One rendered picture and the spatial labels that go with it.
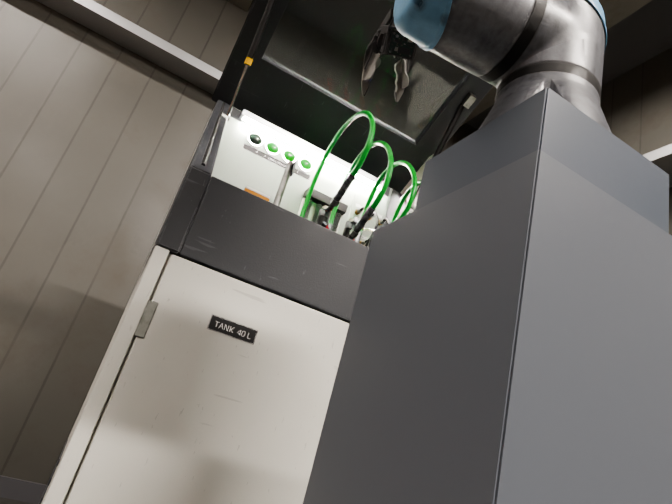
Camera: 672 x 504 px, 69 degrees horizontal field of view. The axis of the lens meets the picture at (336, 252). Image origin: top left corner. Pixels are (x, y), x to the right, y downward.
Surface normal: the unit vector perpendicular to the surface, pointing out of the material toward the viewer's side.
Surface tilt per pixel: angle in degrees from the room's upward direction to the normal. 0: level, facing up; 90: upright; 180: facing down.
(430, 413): 90
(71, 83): 90
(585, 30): 90
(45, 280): 90
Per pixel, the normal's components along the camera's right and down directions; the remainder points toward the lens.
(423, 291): -0.85, -0.39
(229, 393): 0.44, -0.23
